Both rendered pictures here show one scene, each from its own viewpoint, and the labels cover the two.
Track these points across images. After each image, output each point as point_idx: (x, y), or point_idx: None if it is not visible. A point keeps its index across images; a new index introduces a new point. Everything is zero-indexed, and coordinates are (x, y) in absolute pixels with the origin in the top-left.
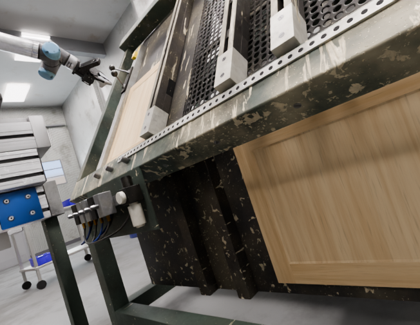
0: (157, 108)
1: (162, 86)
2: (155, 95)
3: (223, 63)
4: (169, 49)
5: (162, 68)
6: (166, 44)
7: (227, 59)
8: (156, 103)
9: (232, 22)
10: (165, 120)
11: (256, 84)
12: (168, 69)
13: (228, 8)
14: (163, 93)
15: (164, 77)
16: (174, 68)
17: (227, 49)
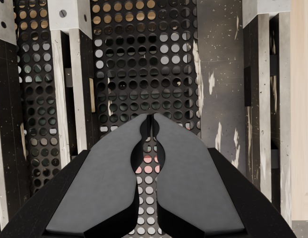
0: (253, 13)
1: (255, 72)
2: (265, 46)
3: (63, 4)
4: (260, 180)
5: (269, 126)
6: (280, 212)
7: (55, 6)
8: (256, 23)
9: (59, 89)
10: (243, 9)
11: None
12: (254, 124)
13: (77, 140)
14: (252, 61)
15: (256, 100)
16: (249, 137)
17: (59, 29)
